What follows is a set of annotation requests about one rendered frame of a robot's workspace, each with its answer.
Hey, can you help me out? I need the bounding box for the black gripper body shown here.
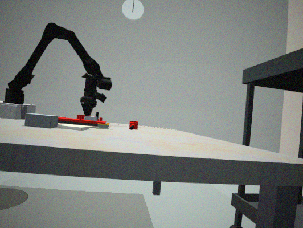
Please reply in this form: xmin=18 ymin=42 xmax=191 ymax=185
xmin=80 ymin=87 xmax=97 ymax=105

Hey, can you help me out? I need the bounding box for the cream block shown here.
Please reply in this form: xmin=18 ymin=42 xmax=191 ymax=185
xmin=58 ymin=124 xmax=89 ymax=131

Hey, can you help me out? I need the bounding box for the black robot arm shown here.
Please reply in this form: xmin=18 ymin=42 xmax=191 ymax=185
xmin=3 ymin=23 xmax=112 ymax=104

